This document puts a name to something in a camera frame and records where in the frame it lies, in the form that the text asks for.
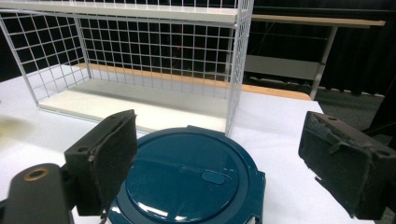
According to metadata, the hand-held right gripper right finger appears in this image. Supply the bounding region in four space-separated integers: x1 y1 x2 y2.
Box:
298 110 396 220

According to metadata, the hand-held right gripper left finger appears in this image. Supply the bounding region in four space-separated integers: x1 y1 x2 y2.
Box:
64 108 139 217

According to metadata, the dark blue round lidded container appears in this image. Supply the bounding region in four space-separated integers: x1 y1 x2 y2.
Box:
106 125 267 224

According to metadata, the wooden top background table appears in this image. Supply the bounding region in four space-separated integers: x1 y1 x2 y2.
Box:
244 13 387 101

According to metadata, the white wire rack shelf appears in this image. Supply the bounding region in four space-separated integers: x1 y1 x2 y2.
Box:
0 0 255 138

